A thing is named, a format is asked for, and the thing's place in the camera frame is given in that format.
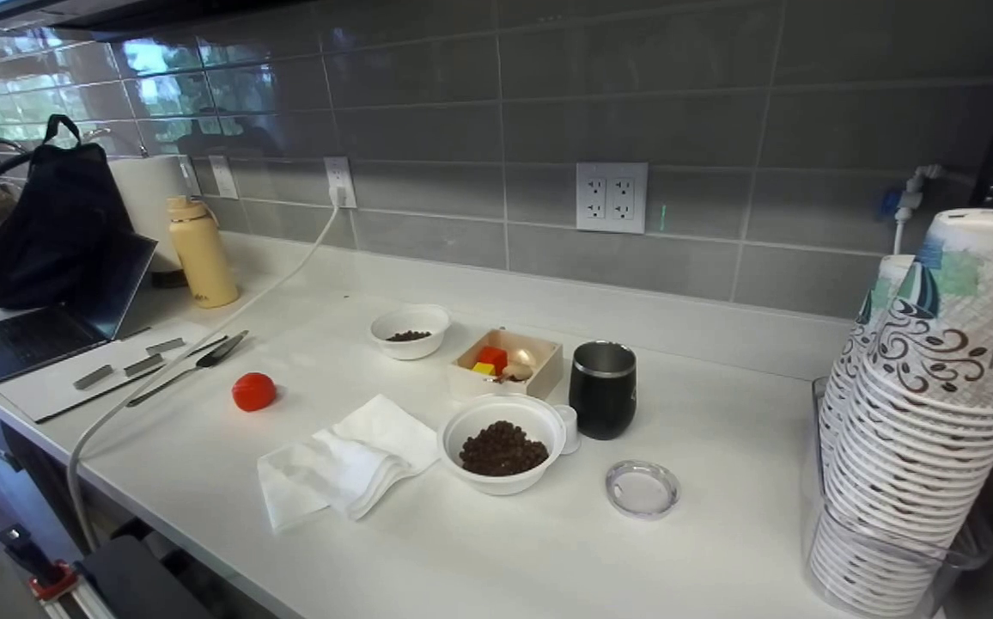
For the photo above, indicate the small wooden box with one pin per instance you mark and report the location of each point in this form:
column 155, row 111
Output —
column 507, row 364

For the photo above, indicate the small white bowl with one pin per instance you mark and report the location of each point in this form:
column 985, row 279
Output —
column 409, row 332

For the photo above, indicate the black metal cup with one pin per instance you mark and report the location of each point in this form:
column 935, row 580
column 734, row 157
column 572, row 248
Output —
column 603, row 389

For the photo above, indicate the white bowl with brown food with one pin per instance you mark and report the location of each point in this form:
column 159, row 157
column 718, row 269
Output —
column 504, row 445

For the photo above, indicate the white plug adapter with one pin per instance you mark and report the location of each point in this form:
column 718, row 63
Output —
column 342, row 184

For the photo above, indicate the white folded napkin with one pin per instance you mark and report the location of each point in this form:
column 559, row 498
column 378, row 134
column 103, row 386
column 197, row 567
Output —
column 347, row 466

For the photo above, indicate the red tomato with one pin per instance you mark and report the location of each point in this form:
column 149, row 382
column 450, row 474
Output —
column 252, row 395

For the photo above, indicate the black spoon utensil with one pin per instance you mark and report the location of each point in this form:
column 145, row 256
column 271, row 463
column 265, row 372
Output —
column 210, row 356

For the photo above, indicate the yellow mustard squeeze bottle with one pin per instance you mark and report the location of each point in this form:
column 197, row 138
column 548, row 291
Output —
column 197, row 246

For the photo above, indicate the white paper towel roll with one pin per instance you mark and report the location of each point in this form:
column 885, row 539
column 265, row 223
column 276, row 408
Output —
column 145, row 186

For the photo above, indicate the short patterned paper cup stack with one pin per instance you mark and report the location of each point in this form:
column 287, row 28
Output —
column 880, row 295

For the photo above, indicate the black backpack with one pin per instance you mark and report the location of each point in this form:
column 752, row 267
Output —
column 67, row 226

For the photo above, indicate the tall patterned paper cup stack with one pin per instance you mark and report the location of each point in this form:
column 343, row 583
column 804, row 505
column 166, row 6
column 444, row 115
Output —
column 904, row 433

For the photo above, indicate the laptop computer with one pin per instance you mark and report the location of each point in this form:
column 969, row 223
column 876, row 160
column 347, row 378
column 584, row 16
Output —
column 83, row 322

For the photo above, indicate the white wall outlet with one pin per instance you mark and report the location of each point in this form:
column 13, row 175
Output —
column 608, row 199

